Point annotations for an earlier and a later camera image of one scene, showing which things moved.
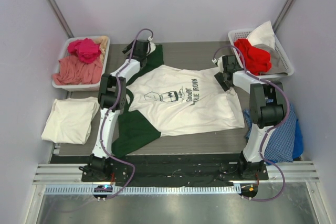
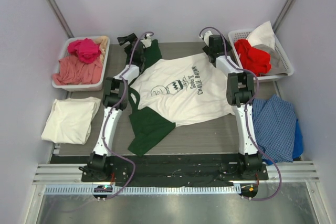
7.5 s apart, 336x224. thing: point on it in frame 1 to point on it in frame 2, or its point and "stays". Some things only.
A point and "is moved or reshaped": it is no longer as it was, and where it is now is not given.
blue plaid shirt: [280, 146] stays
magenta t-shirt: [87, 50] stays
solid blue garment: [298, 146] stays
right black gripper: [224, 81] to [214, 42]
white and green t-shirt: [165, 99] is moved or reshaped
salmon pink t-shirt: [73, 71] stays
